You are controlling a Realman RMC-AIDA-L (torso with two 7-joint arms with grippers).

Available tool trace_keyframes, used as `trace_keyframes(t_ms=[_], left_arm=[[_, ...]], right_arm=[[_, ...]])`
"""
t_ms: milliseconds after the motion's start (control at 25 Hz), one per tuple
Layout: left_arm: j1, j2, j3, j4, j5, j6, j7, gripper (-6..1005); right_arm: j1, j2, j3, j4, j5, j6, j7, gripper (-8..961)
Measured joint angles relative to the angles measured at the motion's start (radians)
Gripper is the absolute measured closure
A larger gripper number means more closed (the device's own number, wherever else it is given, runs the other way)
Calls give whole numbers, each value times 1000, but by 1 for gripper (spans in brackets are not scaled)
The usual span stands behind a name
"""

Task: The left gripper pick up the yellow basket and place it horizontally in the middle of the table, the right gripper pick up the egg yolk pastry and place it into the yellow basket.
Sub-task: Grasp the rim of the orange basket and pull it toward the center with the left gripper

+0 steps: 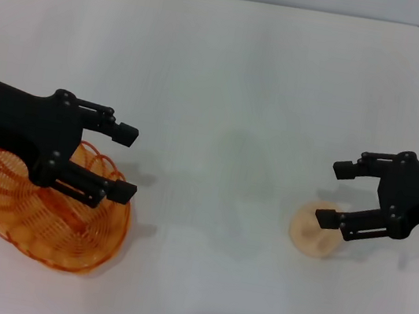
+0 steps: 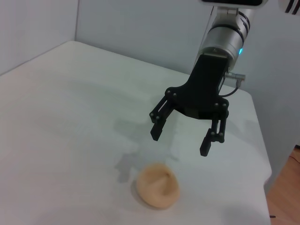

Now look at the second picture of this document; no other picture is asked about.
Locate beige steamed bun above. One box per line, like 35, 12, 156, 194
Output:
136, 162, 181, 209

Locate silver right cable connector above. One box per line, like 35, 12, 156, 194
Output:
224, 72, 247, 83

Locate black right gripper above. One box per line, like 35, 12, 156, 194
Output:
149, 53, 230, 157

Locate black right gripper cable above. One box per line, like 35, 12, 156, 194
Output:
219, 79, 243, 98

